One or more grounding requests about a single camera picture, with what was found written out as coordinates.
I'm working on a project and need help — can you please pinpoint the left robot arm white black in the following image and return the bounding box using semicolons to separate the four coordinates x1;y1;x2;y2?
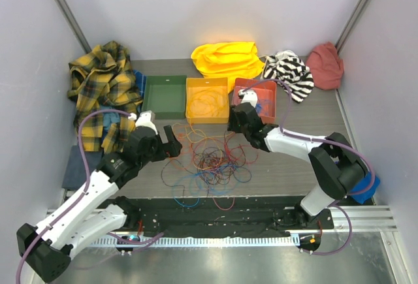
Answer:
16;123;182;283

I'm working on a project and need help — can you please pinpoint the pink red cloth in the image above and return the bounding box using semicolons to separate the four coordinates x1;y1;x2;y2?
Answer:
306;42;344;90

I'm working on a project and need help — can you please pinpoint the brown wire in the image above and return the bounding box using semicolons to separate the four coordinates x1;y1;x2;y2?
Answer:
194;146;239;187

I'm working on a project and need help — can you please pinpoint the dark grey folded cloth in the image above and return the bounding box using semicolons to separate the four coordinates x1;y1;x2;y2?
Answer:
61;145;103;191

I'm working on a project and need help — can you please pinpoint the blue cloth at right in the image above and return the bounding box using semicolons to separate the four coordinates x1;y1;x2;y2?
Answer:
349;172;381;204

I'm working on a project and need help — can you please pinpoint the blue towel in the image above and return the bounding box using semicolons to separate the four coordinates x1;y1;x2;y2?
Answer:
133;70;147;98

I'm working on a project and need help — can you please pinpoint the yellow cloth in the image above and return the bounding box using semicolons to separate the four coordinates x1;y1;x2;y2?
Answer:
191;41;264;78

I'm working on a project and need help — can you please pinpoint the yellow plaid flannel shirt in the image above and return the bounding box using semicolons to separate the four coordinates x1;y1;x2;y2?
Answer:
67;41;142;153

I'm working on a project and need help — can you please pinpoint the slotted cable duct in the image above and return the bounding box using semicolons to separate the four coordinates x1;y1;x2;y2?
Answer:
90;234;300;248

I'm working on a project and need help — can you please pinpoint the left aluminium corner rail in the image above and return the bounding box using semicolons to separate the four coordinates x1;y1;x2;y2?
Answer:
54;0;91;53

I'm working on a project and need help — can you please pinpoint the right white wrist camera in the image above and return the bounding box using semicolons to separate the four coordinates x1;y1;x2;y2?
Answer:
238;89;258;108

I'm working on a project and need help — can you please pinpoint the black striped wire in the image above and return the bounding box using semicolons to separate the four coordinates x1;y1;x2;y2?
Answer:
160;159;187;197

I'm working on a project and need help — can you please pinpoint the red wire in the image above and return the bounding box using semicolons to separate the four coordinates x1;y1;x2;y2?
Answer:
212;129;261;210

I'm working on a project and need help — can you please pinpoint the yellow wire in yellow tray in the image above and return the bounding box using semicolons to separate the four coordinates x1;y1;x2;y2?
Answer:
187;86;228;123

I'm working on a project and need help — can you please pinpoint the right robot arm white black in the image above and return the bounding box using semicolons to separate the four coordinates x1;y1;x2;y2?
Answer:
228;103;368;229

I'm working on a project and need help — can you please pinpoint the aluminium corner rail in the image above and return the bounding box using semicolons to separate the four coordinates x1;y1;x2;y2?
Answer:
54;0;91;53
335;0;371;54

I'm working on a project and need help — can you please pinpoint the black white striped cloth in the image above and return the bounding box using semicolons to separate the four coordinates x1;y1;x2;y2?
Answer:
262;50;314;103

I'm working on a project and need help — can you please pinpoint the yellow plastic tray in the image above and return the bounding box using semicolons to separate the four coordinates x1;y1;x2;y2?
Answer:
185;78;229;124

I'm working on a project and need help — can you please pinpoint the red orange plastic tray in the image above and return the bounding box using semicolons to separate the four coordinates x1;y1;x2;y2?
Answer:
231;78;276;123

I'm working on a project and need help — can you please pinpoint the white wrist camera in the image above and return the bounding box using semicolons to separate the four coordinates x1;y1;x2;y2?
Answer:
238;89;258;108
128;110;157;133

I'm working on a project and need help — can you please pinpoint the right aluminium corner rail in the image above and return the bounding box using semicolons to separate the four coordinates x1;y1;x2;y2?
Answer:
335;0;371;54

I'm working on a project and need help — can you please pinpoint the green plastic tray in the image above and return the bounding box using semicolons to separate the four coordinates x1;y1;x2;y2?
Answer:
141;75;187;119

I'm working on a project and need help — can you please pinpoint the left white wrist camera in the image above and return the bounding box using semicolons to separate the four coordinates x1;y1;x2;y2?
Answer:
128;110;157;133

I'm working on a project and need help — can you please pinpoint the yellow wire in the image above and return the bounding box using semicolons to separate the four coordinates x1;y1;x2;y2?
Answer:
182;123;229;154
187;86;228;123

